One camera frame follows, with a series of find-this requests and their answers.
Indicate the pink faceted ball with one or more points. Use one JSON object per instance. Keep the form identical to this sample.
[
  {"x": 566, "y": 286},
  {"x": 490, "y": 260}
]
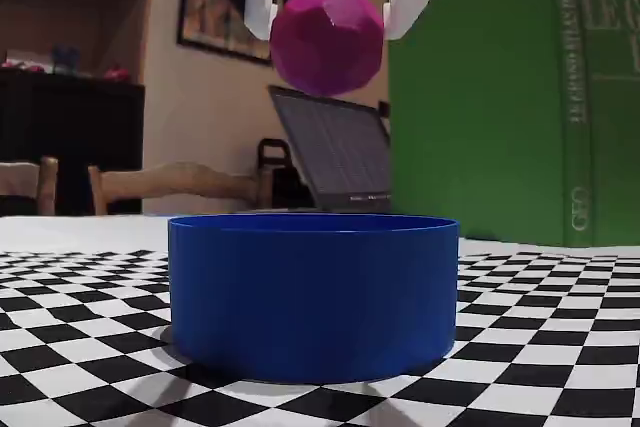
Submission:
[{"x": 325, "y": 47}]

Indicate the blue round box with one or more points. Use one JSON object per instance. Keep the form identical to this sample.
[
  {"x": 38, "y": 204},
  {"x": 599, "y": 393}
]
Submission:
[{"x": 310, "y": 297}]

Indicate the wide black framed picture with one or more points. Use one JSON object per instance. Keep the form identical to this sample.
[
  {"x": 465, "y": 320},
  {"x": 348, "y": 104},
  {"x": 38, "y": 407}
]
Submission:
[{"x": 205, "y": 12}]

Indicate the large green book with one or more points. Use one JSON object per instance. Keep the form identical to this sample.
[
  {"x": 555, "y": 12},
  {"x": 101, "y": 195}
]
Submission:
[{"x": 475, "y": 122}]

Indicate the short pink item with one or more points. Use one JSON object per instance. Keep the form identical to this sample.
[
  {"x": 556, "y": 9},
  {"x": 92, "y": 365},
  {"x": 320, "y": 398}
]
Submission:
[{"x": 117, "y": 73}]

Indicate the open grey laptop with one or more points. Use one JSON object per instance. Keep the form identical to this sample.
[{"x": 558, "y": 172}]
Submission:
[{"x": 330, "y": 147}]

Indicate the black bag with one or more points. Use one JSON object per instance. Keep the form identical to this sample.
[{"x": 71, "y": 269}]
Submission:
[{"x": 295, "y": 187}]

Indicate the wooden chair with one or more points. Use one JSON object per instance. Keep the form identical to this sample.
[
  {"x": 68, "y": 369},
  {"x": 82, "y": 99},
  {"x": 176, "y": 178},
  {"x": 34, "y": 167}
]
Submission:
[
  {"x": 185, "y": 179},
  {"x": 47, "y": 187}
]

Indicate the small dark blue glass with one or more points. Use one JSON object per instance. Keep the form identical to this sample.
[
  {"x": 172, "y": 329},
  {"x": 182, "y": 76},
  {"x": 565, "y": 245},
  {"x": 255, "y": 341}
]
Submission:
[{"x": 66, "y": 61}]

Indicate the black sideboard cabinet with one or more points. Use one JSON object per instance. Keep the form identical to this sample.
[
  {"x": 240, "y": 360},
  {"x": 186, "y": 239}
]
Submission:
[{"x": 90, "y": 122}]

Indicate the long pink item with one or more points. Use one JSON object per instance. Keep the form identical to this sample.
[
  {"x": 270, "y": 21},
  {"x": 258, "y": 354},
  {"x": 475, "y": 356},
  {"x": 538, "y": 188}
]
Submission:
[{"x": 20, "y": 66}]

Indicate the black white checkered sheet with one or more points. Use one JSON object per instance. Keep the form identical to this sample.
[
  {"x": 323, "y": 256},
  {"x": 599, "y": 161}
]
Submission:
[{"x": 75, "y": 312}]

